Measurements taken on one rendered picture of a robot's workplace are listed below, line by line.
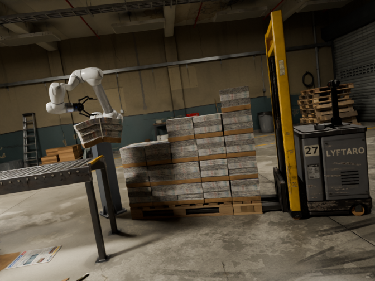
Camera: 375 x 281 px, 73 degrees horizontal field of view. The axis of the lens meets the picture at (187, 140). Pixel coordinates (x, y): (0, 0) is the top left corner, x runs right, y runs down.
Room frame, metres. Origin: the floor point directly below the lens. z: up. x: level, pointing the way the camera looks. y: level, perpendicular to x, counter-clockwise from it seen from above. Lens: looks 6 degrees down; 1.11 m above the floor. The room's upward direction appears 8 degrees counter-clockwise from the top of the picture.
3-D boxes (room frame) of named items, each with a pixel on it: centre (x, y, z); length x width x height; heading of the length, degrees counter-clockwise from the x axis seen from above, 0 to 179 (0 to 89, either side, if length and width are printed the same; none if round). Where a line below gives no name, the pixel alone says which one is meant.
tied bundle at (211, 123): (2.76, -0.27, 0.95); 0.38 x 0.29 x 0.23; 166
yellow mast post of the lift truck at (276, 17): (2.27, -0.90, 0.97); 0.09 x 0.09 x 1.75; 76
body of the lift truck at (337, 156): (2.50, -1.34, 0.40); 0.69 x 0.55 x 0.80; 166
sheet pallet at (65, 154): (8.45, 4.18, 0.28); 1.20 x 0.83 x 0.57; 94
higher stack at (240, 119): (2.69, -0.55, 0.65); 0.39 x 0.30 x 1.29; 166
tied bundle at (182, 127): (2.83, 0.02, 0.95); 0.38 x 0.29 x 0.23; 168
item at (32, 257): (2.24, 1.53, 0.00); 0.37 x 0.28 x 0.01; 94
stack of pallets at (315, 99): (7.93, -4.40, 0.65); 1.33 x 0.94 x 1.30; 98
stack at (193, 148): (2.86, 0.15, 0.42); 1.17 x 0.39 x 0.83; 76
